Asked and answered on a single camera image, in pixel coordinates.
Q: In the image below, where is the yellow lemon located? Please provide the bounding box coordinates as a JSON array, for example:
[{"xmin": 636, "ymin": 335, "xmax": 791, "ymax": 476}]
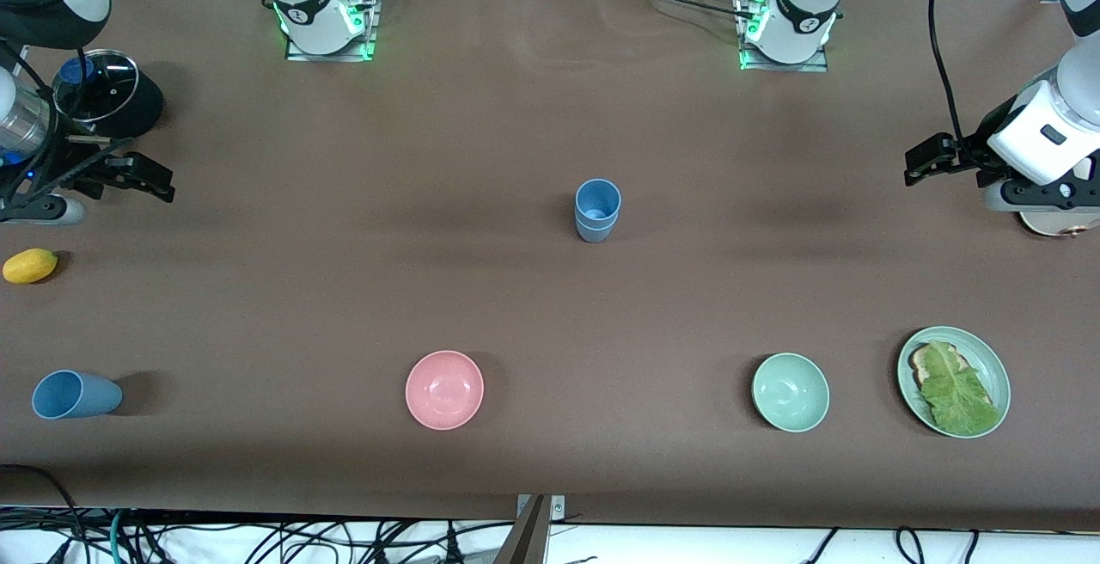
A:
[{"xmin": 3, "ymin": 248, "xmax": 59, "ymax": 285}]

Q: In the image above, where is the grey metal bar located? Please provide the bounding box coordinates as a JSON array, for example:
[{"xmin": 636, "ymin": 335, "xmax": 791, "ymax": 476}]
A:
[{"xmin": 494, "ymin": 495, "xmax": 551, "ymax": 564}]

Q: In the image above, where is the green lettuce leaf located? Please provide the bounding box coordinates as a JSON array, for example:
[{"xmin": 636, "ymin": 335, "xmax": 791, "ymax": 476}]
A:
[{"xmin": 920, "ymin": 340, "xmax": 1002, "ymax": 434}]

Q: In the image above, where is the black floor cable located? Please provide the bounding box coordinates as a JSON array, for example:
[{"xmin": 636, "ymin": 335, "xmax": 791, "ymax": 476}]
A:
[{"xmin": 0, "ymin": 463, "xmax": 83, "ymax": 539}]

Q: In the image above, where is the green cable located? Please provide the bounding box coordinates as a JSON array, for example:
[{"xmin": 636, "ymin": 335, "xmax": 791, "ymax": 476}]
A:
[{"xmin": 108, "ymin": 510, "xmax": 131, "ymax": 564}]

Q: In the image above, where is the pale green bowl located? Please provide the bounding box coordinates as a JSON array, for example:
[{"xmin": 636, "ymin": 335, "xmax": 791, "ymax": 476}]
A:
[{"xmin": 752, "ymin": 352, "xmax": 831, "ymax": 433}]

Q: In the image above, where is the black pot blue handle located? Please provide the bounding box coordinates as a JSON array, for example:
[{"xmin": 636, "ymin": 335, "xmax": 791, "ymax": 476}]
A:
[{"xmin": 52, "ymin": 48, "xmax": 164, "ymax": 142}]

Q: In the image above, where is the pale green plate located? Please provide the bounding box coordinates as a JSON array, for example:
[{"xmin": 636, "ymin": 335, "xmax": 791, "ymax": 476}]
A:
[{"xmin": 897, "ymin": 326, "xmax": 1011, "ymax": 439}]

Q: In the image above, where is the blue plastic cup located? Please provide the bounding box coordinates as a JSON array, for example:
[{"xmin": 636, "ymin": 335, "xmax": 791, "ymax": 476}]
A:
[
  {"xmin": 575, "ymin": 179, "xmax": 622, "ymax": 225},
  {"xmin": 32, "ymin": 370, "xmax": 123, "ymax": 420},
  {"xmin": 576, "ymin": 211, "xmax": 618, "ymax": 244}
]

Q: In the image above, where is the pink bowl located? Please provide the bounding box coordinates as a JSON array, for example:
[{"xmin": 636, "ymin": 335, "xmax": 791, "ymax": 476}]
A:
[{"xmin": 406, "ymin": 350, "xmax": 485, "ymax": 431}]

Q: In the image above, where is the small metal bracket plate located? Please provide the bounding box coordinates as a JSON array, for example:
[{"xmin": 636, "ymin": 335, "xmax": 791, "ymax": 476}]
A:
[{"xmin": 516, "ymin": 495, "xmax": 566, "ymax": 520}]

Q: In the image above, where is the toast bread slice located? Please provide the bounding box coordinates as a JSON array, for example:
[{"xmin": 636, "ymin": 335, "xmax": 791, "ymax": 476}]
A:
[{"xmin": 911, "ymin": 345, "xmax": 993, "ymax": 406}]

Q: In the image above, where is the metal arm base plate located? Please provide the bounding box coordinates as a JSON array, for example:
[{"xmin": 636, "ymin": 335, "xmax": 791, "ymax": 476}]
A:
[
  {"xmin": 737, "ymin": 0, "xmax": 830, "ymax": 73},
  {"xmin": 284, "ymin": 0, "xmax": 381, "ymax": 63}
]

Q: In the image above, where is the glass lid blue knob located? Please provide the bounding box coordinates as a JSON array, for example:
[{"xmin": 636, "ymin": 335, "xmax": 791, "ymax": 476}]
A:
[{"xmin": 52, "ymin": 50, "xmax": 140, "ymax": 124}]

